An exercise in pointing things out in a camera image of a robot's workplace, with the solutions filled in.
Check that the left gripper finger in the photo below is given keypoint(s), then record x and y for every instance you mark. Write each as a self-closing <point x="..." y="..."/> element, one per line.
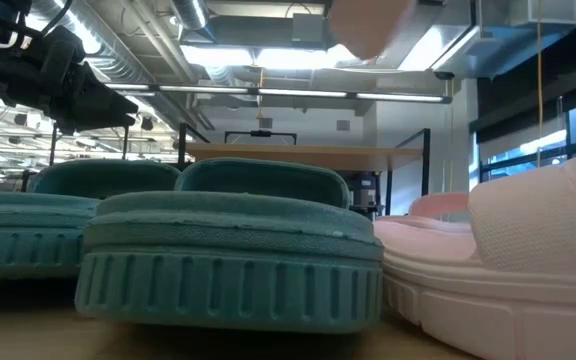
<point x="103" y="122"/>
<point x="105" y="100"/>

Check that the green slide sandal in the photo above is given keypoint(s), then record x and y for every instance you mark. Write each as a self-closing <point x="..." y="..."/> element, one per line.
<point x="18" y="235"/>
<point x="228" y="260"/>

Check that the pink slide sandal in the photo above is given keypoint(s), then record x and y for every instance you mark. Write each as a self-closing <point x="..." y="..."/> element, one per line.
<point x="368" y="25"/>
<point x="438" y="205"/>
<point x="518" y="240"/>

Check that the grey ceiling box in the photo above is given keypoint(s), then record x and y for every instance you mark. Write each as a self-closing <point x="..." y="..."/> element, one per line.
<point x="308" y="27"/>

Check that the long linear ceiling light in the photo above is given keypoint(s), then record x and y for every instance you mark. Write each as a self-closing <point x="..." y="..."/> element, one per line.
<point x="398" y="97"/>

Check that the black background rig frame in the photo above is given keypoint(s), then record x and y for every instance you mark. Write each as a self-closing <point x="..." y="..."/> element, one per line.
<point x="53" y="145"/>

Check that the silver spiral air duct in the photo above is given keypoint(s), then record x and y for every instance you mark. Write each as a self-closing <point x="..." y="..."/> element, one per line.
<point x="118" y="55"/>

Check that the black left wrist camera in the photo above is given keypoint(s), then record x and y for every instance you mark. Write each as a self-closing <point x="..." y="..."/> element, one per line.
<point x="63" y="45"/>

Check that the black background camera gantry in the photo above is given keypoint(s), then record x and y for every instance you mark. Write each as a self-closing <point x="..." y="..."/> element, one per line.
<point x="260" y="133"/>

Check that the wooden shelf with black frame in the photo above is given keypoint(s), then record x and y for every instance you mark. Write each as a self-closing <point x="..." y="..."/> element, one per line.
<point x="308" y="156"/>

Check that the silver rectangular air duct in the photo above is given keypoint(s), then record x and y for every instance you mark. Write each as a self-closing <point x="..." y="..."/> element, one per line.
<point x="468" y="50"/>

